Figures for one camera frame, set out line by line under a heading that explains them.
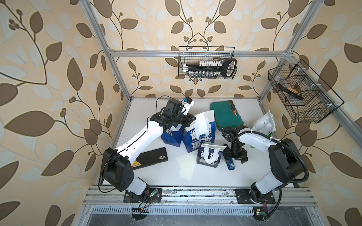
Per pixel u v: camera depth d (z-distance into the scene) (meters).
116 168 0.42
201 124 0.81
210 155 0.75
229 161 0.83
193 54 0.91
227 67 0.84
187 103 0.69
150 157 0.87
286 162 0.45
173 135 0.82
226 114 1.06
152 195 0.74
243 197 0.73
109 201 0.73
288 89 0.75
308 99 0.72
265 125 0.81
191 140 0.82
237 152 0.74
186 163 0.86
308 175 0.42
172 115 0.61
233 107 1.13
